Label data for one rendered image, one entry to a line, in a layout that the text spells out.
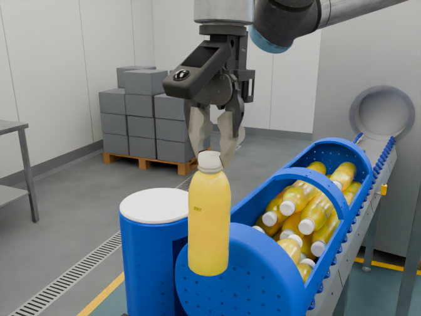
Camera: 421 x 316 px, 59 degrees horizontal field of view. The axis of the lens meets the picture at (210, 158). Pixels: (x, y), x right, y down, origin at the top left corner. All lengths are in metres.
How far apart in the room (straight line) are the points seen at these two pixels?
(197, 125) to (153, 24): 6.18
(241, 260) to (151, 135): 3.88
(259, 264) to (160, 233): 0.57
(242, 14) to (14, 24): 4.16
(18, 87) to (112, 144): 1.26
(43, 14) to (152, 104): 1.58
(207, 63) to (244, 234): 0.37
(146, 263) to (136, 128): 3.45
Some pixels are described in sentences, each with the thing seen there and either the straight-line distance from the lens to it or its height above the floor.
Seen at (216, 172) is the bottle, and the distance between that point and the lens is 0.59.
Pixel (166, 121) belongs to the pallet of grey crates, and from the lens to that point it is 4.41.
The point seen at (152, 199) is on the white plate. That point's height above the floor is 1.04.
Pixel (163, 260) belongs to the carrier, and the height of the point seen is 0.89.
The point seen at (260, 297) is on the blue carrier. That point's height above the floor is 1.13.
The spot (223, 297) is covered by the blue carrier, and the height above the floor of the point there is 1.09.
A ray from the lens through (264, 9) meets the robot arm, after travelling 0.67.
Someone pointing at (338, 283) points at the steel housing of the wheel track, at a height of 0.87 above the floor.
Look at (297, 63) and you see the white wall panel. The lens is 5.88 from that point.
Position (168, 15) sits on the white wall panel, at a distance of 6.60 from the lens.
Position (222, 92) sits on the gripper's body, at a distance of 0.56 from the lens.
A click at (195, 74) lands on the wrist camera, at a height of 1.56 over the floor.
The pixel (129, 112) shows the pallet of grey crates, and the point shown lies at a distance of 4.66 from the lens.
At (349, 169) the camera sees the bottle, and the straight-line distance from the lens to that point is 1.45.
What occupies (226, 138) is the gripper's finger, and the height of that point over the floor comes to 1.46.
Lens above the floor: 1.61
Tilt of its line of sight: 18 degrees down
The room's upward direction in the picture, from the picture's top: straight up
